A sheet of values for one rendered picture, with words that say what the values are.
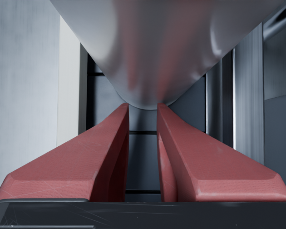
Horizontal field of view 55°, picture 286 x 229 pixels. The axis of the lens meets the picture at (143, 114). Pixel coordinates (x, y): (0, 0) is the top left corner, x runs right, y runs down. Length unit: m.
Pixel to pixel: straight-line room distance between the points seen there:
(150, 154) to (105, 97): 0.05
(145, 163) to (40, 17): 0.16
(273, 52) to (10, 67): 0.22
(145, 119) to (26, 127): 0.11
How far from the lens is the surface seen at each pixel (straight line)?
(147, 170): 0.18
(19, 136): 0.25
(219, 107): 0.19
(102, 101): 0.18
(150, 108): 0.17
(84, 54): 0.16
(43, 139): 0.25
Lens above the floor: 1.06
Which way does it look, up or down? 87 degrees down
